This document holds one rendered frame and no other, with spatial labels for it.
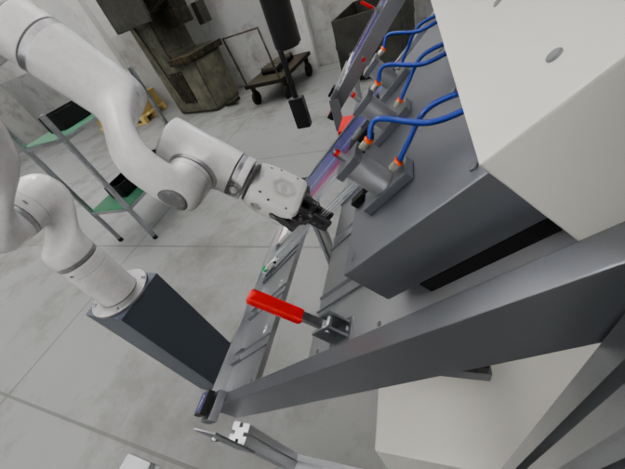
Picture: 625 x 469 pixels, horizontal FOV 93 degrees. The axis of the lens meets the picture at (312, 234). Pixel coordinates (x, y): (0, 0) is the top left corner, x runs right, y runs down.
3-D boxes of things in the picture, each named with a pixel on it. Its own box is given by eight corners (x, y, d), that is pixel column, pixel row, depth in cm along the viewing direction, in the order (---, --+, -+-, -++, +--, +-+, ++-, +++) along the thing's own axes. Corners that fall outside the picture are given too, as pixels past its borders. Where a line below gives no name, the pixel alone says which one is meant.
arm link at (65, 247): (46, 274, 85) (-44, 214, 69) (90, 230, 97) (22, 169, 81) (76, 273, 81) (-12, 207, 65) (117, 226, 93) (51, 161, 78)
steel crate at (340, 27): (416, 46, 406) (413, -19, 360) (410, 73, 344) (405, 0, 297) (358, 60, 440) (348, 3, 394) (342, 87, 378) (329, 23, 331)
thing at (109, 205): (118, 242, 267) (-3, 129, 195) (171, 181, 328) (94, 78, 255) (156, 239, 251) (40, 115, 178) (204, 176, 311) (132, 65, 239)
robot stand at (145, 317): (200, 388, 143) (85, 314, 97) (217, 352, 155) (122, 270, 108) (230, 395, 136) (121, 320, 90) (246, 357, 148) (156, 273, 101)
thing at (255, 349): (231, 403, 62) (217, 397, 61) (303, 200, 105) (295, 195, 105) (266, 391, 48) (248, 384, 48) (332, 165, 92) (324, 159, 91)
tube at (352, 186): (266, 273, 81) (262, 271, 80) (268, 268, 82) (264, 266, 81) (395, 152, 43) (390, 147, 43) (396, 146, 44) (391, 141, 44)
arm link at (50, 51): (-38, 51, 34) (203, 202, 45) (65, 8, 43) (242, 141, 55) (-23, 105, 40) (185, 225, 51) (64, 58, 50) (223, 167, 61)
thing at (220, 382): (240, 408, 63) (208, 396, 61) (307, 206, 107) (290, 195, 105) (242, 407, 62) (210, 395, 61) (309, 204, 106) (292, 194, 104)
